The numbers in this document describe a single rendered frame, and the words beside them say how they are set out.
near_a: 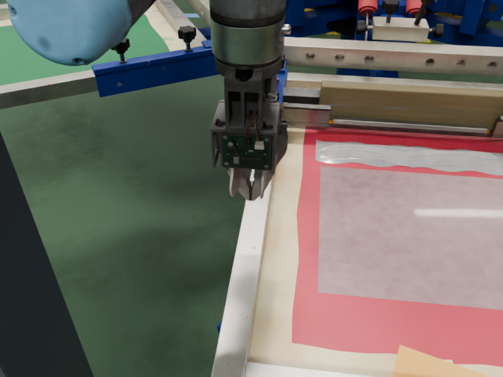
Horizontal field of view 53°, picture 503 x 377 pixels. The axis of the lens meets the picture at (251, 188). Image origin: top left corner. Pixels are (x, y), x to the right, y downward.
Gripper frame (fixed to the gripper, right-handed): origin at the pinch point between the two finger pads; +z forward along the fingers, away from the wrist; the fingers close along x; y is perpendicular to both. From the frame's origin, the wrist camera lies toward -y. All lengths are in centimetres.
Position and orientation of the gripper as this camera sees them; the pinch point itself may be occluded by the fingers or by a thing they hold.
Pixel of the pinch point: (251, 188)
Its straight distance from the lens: 66.8
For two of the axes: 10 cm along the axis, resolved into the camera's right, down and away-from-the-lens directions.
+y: -1.2, 6.3, -7.6
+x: 9.9, 0.7, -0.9
